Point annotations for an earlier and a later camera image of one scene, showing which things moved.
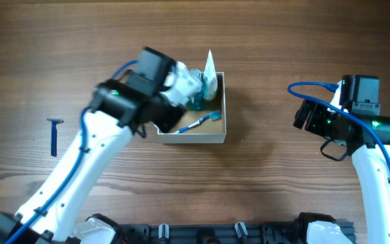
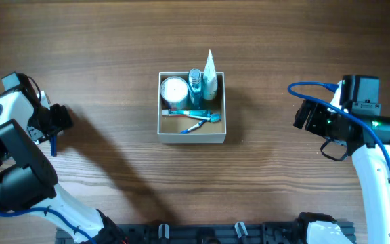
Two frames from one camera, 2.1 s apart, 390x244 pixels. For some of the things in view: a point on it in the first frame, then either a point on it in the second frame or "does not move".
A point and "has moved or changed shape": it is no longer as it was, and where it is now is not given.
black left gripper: x=170 y=119 → x=59 y=117
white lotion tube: x=210 y=78 does not move
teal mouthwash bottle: x=196 y=101 has moved or changed shape
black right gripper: x=305 y=116 does not move
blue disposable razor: x=54 y=135 does not move
